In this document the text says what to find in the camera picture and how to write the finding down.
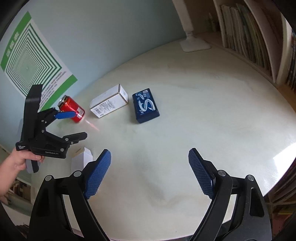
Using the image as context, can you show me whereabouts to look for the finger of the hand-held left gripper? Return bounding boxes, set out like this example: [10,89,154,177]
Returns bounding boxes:
[42,130,88,146]
[36,108,76,135]

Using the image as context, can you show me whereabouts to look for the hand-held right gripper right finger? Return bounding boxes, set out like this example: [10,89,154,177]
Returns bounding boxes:
[188,148,272,241]

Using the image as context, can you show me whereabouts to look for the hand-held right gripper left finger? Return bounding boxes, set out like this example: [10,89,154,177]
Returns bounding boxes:
[28,149,112,241]

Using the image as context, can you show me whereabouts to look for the red drink can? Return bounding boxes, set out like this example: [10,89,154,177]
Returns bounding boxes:
[58,95,85,123]

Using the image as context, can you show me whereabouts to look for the person's left forearm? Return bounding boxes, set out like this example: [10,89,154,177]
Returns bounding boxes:
[0,158,18,205]

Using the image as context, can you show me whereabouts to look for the person's left hand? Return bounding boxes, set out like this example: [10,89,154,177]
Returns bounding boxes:
[9,147,45,173]

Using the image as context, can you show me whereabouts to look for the small white pink box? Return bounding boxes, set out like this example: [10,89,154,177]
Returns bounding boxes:
[71,147,94,173]

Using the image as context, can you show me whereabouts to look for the long white cardboard box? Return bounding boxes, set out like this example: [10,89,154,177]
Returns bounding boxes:
[90,84,129,118]

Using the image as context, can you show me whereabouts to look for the dark blue box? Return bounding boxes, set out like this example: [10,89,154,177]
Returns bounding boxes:
[132,88,160,124]

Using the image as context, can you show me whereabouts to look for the pile of low shelf books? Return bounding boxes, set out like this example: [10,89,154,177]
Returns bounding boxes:
[266,176,296,205]

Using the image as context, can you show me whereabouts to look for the white desk lamp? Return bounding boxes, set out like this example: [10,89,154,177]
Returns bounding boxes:
[172,0,211,52]

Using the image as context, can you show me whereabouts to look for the wooden bookshelf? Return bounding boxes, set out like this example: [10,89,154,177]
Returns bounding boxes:
[209,0,296,223]

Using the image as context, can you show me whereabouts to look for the row of thin books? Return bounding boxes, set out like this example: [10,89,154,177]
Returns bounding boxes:
[220,3,271,70]

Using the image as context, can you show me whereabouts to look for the pink leaning book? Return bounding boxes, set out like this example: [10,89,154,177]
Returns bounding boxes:
[243,0,278,81]

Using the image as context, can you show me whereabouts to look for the green striped wall poster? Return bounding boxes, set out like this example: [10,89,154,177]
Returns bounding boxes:
[0,11,78,113]

